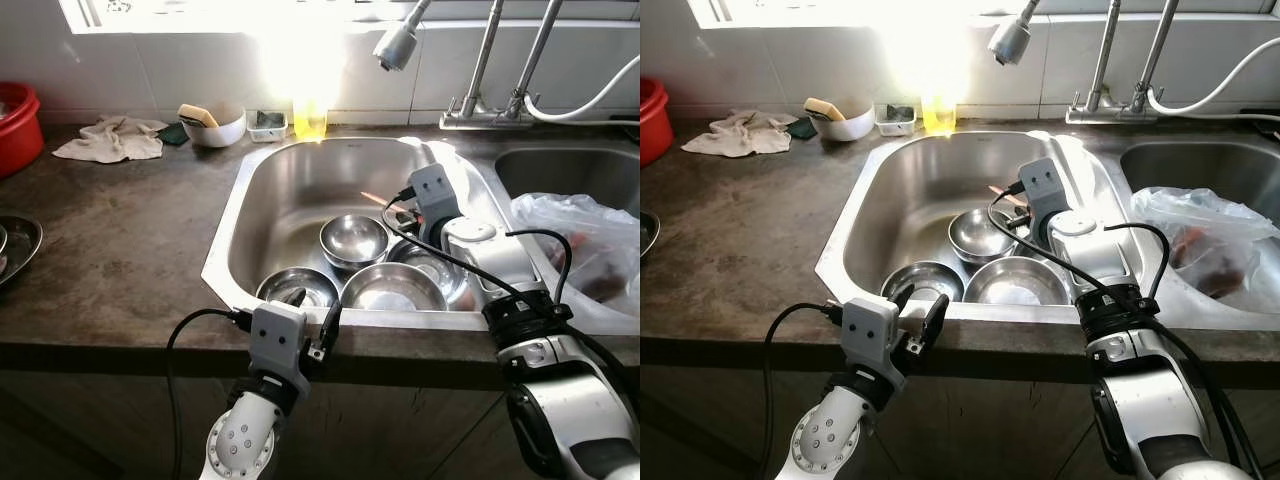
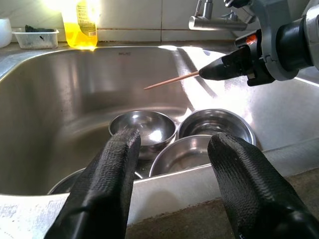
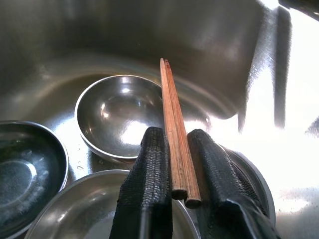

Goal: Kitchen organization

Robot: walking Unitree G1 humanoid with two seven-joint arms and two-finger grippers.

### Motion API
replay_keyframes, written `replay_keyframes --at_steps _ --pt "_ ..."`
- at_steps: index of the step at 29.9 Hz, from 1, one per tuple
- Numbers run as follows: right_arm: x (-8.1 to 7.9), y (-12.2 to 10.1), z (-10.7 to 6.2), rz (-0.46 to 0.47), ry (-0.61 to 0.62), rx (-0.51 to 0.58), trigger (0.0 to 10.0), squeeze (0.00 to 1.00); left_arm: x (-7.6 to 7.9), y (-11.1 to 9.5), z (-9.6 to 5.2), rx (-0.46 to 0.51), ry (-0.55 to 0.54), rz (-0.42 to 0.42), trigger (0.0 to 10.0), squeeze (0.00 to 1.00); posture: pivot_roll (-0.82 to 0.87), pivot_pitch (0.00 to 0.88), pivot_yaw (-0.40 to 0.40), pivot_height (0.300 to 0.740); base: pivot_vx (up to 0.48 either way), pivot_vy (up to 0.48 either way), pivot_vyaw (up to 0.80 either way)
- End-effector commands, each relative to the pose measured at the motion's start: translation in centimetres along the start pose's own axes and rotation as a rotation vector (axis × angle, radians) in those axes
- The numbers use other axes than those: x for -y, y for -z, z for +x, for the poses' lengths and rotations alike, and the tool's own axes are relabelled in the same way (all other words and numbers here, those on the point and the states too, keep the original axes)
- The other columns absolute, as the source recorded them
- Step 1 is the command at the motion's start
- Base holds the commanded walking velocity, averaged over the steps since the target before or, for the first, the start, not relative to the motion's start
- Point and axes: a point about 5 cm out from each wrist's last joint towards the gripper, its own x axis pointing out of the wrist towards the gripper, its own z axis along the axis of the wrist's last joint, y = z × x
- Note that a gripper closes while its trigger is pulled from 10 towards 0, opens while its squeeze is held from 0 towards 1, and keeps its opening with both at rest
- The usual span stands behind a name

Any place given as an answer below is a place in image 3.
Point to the small round steel bowl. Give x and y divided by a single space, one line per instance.
112 112

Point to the large wide steel plate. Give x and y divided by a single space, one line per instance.
264 191

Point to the stainless steel sink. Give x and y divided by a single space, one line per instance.
124 37

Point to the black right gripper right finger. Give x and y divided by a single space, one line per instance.
224 189

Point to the flat-bottomed scratched steel bowl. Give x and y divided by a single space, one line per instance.
25 174

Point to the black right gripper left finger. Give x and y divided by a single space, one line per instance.
147 174

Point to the brown wooden chopstick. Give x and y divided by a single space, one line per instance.
187 164
174 161

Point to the deep rimmed steel plate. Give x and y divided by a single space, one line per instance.
82 211

